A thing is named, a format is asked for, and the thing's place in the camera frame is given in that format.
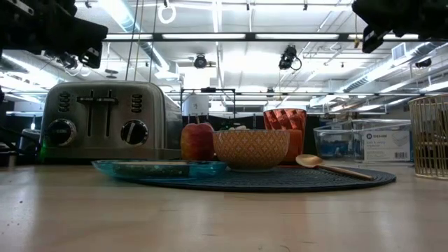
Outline black aluminium table frame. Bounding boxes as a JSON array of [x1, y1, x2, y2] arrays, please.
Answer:
[[0, 153, 43, 166]]

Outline white ceiling air vent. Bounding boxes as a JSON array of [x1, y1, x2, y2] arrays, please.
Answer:
[[391, 42, 407, 61]]

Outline red pepper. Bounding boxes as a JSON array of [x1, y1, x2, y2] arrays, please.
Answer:
[[180, 116, 216, 162]]

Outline round black ceiling camera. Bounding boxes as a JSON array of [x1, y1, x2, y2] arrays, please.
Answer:
[[192, 54, 209, 70]]

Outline silver ventilation duct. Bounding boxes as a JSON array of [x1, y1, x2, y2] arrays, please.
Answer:
[[97, 0, 171, 71]]

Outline orange faceted tumbler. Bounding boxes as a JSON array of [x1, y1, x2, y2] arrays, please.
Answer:
[[262, 108, 308, 166]]

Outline round dark woven placemat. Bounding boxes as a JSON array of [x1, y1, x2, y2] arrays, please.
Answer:
[[132, 164, 398, 193]]

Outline clear plastic storage bin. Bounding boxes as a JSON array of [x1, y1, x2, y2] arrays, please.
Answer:
[[312, 118, 414, 164]]

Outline black ceiling camera with cable loop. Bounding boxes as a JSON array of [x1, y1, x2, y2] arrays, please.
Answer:
[[278, 44, 302, 71]]

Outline white cylindrical tank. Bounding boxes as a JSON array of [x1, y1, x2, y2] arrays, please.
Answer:
[[181, 94, 210, 117]]

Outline black beam with light strips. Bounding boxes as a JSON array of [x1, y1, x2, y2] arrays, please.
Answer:
[[103, 32, 421, 42]]

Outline gold wire utensil basket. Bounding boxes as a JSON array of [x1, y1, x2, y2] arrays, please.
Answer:
[[408, 93, 448, 181]]

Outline small black ceiling fixture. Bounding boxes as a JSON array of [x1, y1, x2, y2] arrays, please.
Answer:
[[414, 57, 433, 69]]

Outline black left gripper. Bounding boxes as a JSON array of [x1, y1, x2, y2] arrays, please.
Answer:
[[24, 0, 109, 69]]

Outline white hanging ring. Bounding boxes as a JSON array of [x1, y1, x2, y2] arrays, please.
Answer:
[[157, 2, 177, 25]]

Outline yellow hanging cord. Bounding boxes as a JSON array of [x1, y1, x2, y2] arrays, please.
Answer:
[[353, 13, 361, 49]]

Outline wooden spoon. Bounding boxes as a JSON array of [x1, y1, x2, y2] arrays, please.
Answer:
[[295, 153, 376, 182]]

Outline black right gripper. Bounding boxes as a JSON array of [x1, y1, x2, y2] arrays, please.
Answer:
[[351, 0, 448, 54]]

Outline blue translucent plate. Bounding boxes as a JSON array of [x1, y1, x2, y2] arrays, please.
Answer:
[[91, 159, 228, 181]]

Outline stainless steel four-slot toaster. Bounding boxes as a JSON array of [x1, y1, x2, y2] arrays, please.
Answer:
[[37, 80, 183, 165]]

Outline orange patterned ceramic bowl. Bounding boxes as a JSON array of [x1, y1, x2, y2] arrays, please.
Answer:
[[212, 129, 291, 173]]

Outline thin hanging wire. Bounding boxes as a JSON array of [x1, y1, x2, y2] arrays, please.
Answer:
[[125, 0, 139, 82], [134, 0, 145, 82]]

